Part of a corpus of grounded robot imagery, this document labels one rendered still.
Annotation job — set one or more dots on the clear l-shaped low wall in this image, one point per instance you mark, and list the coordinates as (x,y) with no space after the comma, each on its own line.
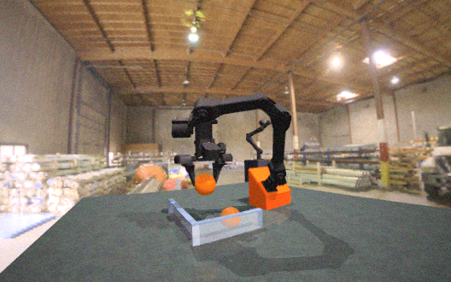
(219,229)

